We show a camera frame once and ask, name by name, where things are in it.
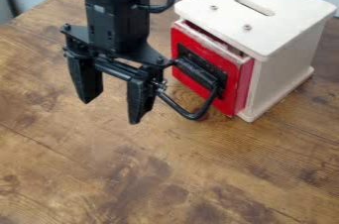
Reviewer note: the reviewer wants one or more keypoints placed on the white wooden drawer box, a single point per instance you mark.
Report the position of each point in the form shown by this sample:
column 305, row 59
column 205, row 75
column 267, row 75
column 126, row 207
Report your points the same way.
column 277, row 32

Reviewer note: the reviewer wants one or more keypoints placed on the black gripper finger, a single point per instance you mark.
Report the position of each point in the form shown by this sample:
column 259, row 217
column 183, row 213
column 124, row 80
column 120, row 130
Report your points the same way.
column 141, row 98
column 87, row 78

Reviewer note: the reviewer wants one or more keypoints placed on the red drawer front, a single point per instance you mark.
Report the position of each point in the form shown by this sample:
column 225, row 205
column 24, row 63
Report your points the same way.
column 209, row 61

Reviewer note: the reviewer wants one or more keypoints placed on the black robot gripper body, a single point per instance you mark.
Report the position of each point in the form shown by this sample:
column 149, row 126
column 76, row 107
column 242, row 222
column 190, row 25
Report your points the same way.
column 114, row 40

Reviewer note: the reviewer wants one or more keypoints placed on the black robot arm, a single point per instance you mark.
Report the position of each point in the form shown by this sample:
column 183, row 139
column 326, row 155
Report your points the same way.
column 110, row 46

